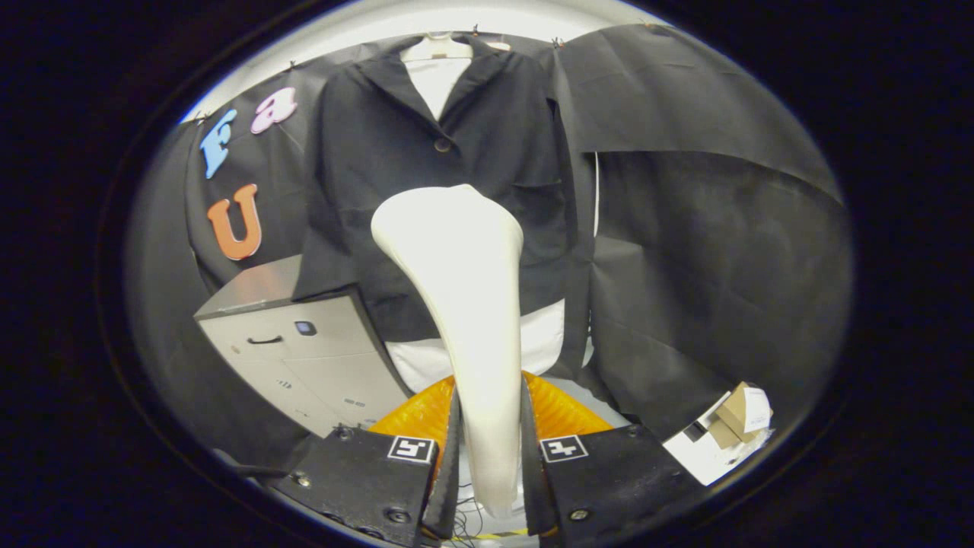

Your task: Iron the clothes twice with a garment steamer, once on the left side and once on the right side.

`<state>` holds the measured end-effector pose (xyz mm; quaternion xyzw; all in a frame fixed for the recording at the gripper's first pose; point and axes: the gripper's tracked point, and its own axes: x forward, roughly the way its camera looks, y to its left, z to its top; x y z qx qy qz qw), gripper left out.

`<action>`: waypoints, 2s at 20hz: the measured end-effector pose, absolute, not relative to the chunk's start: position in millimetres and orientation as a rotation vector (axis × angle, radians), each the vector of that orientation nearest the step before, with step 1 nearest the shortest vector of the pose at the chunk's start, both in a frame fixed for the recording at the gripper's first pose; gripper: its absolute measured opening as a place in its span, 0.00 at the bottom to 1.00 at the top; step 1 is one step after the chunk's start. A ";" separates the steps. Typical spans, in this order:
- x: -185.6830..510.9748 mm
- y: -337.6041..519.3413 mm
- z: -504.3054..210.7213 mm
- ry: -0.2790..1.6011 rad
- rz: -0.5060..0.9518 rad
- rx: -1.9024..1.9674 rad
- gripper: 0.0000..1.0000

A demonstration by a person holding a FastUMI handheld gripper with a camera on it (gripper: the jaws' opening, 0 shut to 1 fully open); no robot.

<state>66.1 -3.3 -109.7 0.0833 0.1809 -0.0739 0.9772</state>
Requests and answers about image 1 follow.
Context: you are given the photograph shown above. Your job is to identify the grey metal cabinet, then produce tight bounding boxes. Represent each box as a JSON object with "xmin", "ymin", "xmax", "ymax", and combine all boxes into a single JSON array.
[{"xmin": 194, "ymin": 255, "xmax": 412, "ymax": 438}]

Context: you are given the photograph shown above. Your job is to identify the white paper sheet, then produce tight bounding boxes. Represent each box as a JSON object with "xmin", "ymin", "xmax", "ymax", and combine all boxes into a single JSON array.
[{"xmin": 664, "ymin": 392, "xmax": 773, "ymax": 486}]

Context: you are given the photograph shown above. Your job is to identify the black backdrop cloth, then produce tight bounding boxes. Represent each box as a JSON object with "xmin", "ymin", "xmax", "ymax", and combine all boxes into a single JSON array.
[{"xmin": 126, "ymin": 23, "xmax": 855, "ymax": 457}]

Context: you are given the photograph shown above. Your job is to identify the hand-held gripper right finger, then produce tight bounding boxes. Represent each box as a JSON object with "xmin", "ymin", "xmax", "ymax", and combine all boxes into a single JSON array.
[{"xmin": 520, "ymin": 371, "xmax": 705, "ymax": 543}]

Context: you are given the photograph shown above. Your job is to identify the brown cardboard box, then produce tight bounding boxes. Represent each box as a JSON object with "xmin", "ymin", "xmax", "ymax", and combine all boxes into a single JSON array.
[{"xmin": 708, "ymin": 382, "xmax": 773, "ymax": 450}]

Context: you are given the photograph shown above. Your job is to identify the black floor cables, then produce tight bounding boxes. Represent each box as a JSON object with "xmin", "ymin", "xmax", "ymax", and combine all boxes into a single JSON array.
[{"xmin": 449, "ymin": 499, "xmax": 526, "ymax": 541}]

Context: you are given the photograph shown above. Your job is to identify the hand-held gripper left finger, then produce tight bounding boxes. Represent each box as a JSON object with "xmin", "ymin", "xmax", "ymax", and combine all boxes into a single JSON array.
[{"xmin": 275, "ymin": 373, "xmax": 463, "ymax": 548}]

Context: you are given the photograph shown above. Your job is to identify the white mannequin torso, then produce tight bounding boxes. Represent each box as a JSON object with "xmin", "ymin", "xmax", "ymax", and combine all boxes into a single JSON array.
[{"xmin": 384, "ymin": 32, "xmax": 594, "ymax": 394}]

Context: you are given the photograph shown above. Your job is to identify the black blazer jacket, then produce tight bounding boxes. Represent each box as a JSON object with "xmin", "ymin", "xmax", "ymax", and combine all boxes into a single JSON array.
[{"xmin": 293, "ymin": 34, "xmax": 596, "ymax": 381}]

